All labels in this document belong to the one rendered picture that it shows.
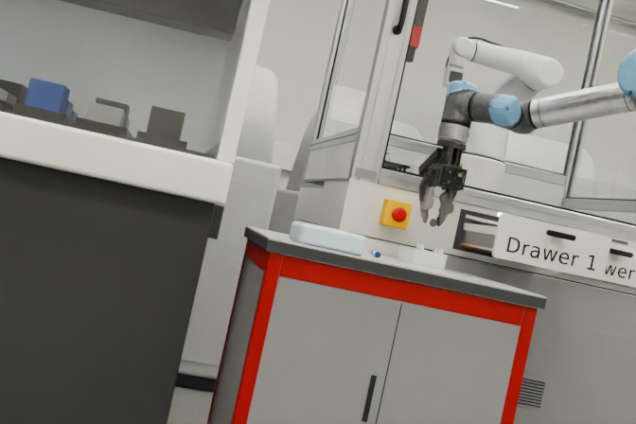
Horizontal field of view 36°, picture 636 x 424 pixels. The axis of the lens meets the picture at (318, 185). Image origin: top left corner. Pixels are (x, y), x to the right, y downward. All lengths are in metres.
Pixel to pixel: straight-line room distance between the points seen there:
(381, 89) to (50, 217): 0.94
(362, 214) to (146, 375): 0.72
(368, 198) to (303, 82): 3.22
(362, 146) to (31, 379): 1.04
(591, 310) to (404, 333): 0.91
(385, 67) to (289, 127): 3.15
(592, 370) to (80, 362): 1.41
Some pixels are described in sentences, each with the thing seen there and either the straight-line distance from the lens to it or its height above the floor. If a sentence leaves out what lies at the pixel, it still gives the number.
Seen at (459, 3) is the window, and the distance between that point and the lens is 2.82.
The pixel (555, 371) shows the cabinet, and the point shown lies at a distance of 2.90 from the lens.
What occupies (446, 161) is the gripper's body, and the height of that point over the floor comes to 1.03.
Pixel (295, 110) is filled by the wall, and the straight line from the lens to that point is 5.85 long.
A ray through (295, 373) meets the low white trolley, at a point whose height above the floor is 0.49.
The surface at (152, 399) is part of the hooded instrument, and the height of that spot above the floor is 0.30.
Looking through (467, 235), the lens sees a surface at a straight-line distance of 2.72.
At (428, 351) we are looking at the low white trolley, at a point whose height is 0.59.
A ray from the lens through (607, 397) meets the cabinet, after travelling 2.97.
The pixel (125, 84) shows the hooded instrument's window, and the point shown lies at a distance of 2.41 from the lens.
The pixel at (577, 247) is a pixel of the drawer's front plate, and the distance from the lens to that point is 2.51.
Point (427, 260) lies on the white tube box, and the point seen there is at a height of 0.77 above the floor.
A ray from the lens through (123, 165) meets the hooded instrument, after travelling 2.39.
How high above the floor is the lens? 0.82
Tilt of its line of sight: 2 degrees up
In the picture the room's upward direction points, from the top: 12 degrees clockwise
